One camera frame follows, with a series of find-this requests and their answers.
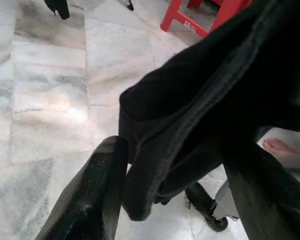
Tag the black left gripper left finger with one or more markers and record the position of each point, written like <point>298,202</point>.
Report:
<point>90,200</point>

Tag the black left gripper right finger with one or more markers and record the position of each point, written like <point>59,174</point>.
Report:
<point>265,200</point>

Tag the black shirt with red trim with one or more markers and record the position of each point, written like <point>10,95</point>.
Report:
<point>202,100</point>

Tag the bare human foot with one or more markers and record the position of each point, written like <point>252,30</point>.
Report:
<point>280,147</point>

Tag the grey left robot leg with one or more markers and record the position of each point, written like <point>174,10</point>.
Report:
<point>207,205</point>

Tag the red plastic stool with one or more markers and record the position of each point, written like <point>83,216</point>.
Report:
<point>185,22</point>

